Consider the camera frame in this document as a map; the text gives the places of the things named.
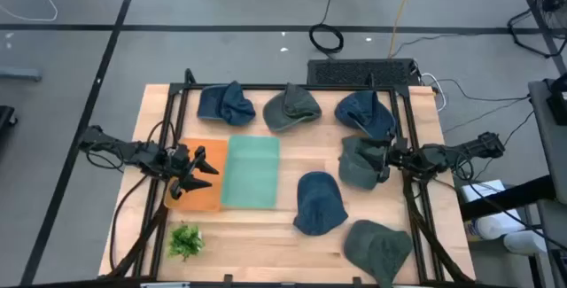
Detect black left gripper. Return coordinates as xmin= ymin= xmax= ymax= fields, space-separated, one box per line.
xmin=163 ymin=144 xmax=220 ymax=200

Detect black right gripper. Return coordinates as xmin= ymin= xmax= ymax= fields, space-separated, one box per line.
xmin=376 ymin=137 xmax=427 ymax=184

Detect dark green cap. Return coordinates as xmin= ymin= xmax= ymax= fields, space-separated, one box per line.
xmin=262 ymin=82 xmax=322 ymax=133
xmin=343 ymin=219 xmax=414 ymax=288
xmin=338 ymin=135 xmax=392 ymax=191

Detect dark blue cap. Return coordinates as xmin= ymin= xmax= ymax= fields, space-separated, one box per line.
xmin=334 ymin=90 xmax=397 ymax=141
xmin=197 ymin=80 xmax=257 ymax=127
xmin=292 ymin=171 xmax=349 ymax=237

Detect green mat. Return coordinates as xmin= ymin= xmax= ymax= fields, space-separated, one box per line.
xmin=220 ymin=135 xmax=281 ymax=211

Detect small green plant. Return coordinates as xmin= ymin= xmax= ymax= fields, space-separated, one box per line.
xmin=167 ymin=222 xmax=206 ymax=262

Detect black perforated box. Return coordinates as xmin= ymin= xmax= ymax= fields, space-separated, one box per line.
xmin=307 ymin=58 xmax=422 ymax=88

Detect white cardboard box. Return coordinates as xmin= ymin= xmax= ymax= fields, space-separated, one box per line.
xmin=460 ymin=179 xmax=506 ymax=204

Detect black desk beam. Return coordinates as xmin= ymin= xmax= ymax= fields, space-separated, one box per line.
xmin=459 ymin=175 xmax=557 ymax=222

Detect white paper towel roll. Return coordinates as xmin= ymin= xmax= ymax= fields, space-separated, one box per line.
xmin=469 ymin=210 xmax=528 ymax=241

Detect white plastic container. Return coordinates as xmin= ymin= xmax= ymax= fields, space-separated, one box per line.
xmin=503 ymin=230 xmax=548 ymax=256

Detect grey desk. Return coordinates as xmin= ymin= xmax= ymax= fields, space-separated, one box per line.
xmin=527 ymin=79 xmax=567 ymax=288

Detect black box device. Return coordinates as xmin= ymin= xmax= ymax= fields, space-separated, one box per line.
xmin=546 ymin=73 xmax=567 ymax=126

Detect grey stand foot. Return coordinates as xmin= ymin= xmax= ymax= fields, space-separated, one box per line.
xmin=0 ymin=66 xmax=43 ymax=82

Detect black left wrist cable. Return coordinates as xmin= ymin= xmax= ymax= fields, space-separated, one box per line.
xmin=85 ymin=121 xmax=178 ymax=174

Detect black aluminium frame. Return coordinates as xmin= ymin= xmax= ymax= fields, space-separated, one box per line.
xmin=97 ymin=68 xmax=478 ymax=288

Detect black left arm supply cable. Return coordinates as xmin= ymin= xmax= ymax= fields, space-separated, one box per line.
xmin=109 ymin=175 xmax=150 ymax=276

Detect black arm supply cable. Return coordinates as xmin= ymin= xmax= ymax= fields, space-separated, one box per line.
xmin=451 ymin=163 xmax=567 ymax=253
xmin=109 ymin=175 xmax=150 ymax=276

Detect thin black cable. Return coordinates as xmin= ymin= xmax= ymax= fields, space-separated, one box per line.
xmin=436 ymin=78 xmax=532 ymax=103
xmin=392 ymin=33 xmax=510 ymax=58

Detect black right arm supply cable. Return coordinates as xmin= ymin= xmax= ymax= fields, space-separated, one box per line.
xmin=451 ymin=163 xmax=567 ymax=253

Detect black coiled cable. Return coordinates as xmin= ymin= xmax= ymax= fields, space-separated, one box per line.
xmin=308 ymin=0 xmax=345 ymax=54

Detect yellow cable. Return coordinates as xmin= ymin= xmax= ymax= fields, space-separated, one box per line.
xmin=387 ymin=0 xmax=420 ymax=58

